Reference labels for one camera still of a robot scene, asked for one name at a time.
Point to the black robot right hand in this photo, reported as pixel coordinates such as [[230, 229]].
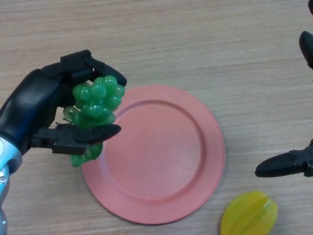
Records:
[[278, 169]]

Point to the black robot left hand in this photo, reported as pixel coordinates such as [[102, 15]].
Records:
[[31, 102]]

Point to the green grapes bunch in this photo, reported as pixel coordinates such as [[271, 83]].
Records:
[[97, 98]]

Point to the pink round plate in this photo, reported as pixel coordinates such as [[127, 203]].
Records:
[[161, 159]]

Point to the yellow starfruit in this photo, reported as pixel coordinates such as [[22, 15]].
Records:
[[249, 215]]

